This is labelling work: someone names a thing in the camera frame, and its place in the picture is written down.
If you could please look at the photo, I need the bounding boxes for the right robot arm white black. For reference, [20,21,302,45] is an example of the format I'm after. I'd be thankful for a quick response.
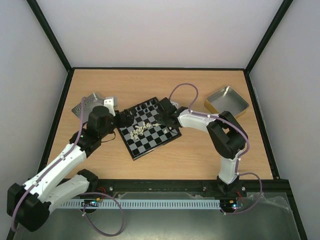
[156,97,249,196]

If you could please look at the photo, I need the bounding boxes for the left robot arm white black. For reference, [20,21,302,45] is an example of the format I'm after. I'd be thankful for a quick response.
[7,105,136,232]

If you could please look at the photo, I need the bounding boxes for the pile of white pieces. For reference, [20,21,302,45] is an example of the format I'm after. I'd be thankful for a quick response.
[129,121,160,140]

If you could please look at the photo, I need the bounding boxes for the black silver chess board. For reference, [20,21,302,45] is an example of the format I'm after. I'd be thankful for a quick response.
[117,97,182,161]

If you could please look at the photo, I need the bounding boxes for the silver embossed tin lid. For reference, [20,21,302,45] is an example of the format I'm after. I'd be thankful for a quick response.
[71,92,104,122]

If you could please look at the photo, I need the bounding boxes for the gold square tin box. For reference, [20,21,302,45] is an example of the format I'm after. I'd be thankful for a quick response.
[203,85,250,119]

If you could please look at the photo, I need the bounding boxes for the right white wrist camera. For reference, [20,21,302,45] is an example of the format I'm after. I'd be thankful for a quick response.
[170,101,179,109]

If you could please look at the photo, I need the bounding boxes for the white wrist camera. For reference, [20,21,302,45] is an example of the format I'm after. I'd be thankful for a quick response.
[170,101,179,109]
[103,96,118,117]

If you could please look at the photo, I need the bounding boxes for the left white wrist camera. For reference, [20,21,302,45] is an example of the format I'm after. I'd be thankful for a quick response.
[103,96,118,117]

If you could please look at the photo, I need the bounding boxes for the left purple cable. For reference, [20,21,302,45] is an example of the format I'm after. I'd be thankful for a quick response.
[11,98,125,237]

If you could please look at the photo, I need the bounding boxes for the purple cable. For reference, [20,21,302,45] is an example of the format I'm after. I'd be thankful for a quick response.
[11,98,125,237]
[169,83,263,216]

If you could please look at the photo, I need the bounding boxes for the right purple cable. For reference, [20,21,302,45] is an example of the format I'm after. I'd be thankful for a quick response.
[169,83,263,216]

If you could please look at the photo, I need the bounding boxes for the black aluminium frame rail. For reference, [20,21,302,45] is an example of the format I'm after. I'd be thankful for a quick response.
[24,177,291,198]

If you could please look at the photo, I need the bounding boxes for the light blue slotted cable duct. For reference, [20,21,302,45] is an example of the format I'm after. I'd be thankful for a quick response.
[60,199,221,210]

